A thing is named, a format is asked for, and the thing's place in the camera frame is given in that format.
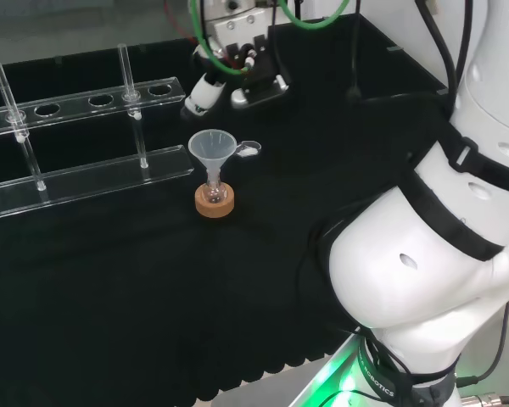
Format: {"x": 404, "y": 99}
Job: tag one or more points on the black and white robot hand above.
{"x": 205, "y": 91}

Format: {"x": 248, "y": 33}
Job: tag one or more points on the clear weighing funnel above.
{"x": 248, "y": 149}

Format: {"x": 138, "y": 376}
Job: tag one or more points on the translucent plastic funnel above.
{"x": 212, "y": 146}

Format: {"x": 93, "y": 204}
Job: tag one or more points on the clear funnel stand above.
{"x": 89, "y": 180}

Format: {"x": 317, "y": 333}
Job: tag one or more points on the small round-bottom glass flask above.
{"x": 214, "y": 194}

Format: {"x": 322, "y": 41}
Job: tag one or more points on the black bench cloth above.
{"x": 131, "y": 297}

